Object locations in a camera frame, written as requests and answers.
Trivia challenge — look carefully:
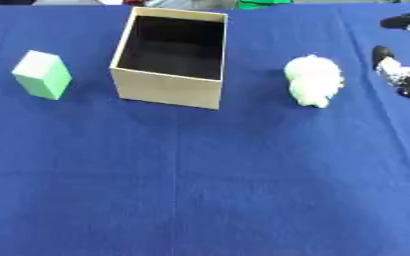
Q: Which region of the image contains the white fluffy soft toy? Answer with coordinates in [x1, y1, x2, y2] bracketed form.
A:
[282, 54, 347, 109]

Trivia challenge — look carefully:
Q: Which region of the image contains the tan cardboard box black inside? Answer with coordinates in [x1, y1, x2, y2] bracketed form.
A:
[108, 6, 230, 110]

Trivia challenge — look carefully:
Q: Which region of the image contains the light green rectangular block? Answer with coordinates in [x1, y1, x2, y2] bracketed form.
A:
[10, 49, 74, 101]

